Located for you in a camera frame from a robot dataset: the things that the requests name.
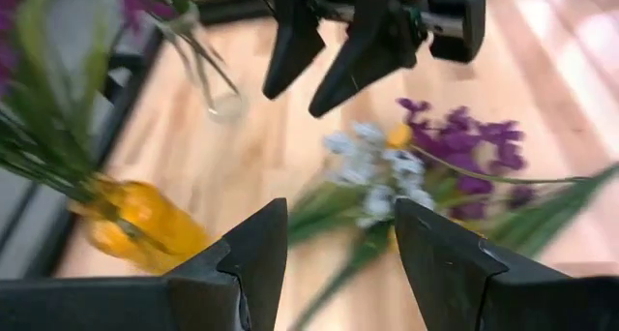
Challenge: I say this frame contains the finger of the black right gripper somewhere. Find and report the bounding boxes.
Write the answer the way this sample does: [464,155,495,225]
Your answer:
[308,0,420,119]
[262,0,327,101]

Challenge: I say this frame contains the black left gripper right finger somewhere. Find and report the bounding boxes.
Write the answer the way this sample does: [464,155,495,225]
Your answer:
[394,197,619,331]

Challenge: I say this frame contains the purple artificial flower bunch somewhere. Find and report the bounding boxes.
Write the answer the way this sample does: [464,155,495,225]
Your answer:
[386,122,619,257]

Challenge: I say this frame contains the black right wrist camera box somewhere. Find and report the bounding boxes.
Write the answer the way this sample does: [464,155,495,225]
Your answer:
[425,0,487,65]

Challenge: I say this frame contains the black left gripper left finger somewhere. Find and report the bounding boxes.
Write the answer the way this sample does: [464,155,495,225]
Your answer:
[0,197,289,331]

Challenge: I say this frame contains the yellow glass vase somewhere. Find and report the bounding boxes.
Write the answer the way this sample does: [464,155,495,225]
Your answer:
[67,173,214,276]

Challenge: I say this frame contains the slim clear glass vase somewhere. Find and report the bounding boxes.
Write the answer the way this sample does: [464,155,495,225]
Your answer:
[157,9,249,125]

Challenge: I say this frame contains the black aluminium table frame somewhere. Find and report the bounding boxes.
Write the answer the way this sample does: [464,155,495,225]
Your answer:
[0,0,272,279]

